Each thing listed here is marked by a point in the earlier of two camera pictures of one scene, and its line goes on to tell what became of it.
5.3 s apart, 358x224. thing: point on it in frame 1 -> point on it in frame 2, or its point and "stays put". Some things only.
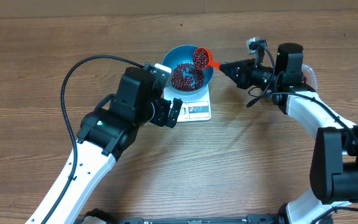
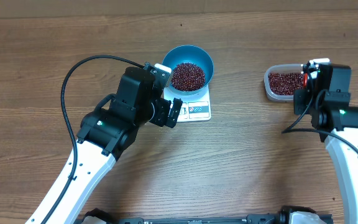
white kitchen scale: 195,107 stays put
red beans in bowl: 186,77 stays put
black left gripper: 162,119 stays put
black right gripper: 242,73 -> 300,100
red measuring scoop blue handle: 212,63 -> 305,80
